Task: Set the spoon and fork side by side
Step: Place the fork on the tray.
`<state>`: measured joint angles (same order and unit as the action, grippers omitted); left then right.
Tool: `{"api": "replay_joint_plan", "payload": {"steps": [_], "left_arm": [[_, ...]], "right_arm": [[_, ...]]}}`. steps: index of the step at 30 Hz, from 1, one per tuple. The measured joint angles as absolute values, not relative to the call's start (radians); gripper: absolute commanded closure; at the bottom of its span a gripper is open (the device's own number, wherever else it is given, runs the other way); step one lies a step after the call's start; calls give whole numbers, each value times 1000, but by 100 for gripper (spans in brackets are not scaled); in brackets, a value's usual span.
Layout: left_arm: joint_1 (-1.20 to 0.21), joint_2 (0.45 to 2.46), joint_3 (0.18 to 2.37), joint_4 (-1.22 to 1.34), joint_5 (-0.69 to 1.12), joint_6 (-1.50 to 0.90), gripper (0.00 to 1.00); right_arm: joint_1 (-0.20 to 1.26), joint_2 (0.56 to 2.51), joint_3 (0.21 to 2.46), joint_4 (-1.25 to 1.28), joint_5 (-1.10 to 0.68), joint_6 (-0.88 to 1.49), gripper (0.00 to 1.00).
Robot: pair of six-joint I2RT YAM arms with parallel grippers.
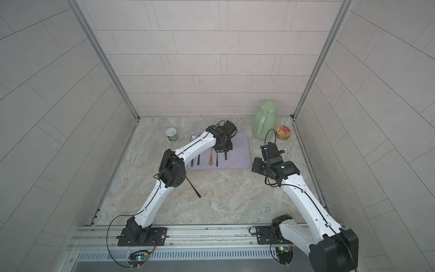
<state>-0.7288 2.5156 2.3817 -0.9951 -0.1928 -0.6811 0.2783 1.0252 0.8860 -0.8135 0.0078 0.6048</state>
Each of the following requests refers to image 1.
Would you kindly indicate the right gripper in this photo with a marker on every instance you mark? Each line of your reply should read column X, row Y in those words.
column 257, row 166

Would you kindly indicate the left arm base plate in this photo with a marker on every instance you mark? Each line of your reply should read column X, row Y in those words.
column 141, row 238

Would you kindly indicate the circuit board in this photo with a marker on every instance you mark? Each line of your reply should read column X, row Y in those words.
column 284, row 255
column 138, row 258

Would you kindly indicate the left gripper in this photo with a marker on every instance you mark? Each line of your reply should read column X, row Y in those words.
column 224, row 148

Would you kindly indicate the lilac plastic tray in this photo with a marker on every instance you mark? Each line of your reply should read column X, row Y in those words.
column 238, row 158

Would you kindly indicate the gold ornate fork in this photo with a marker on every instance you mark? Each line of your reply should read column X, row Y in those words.
column 211, row 162

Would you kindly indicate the small white paper cup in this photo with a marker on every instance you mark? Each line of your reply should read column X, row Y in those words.
column 171, row 134

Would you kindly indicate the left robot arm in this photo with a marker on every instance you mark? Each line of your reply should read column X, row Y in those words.
column 172, row 173

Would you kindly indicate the round yellow tin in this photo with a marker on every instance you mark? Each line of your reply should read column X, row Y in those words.
column 283, row 133

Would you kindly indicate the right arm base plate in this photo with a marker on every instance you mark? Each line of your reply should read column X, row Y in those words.
column 267, row 235

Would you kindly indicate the teal handled fork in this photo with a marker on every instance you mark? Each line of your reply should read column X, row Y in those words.
column 193, row 137

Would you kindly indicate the right circuit board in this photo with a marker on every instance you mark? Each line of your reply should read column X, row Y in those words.
column 284, row 255

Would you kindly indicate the dark grey spoon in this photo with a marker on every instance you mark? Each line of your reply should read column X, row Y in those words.
column 196, row 191

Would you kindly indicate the green plastic jug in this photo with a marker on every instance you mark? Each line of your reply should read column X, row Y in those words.
column 265, row 120

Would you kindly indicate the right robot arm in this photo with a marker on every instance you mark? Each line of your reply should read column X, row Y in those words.
column 328, row 245

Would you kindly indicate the aluminium front rail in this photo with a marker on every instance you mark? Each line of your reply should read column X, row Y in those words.
column 224, row 235

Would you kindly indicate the left circuit board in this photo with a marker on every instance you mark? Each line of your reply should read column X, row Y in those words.
column 138, row 258

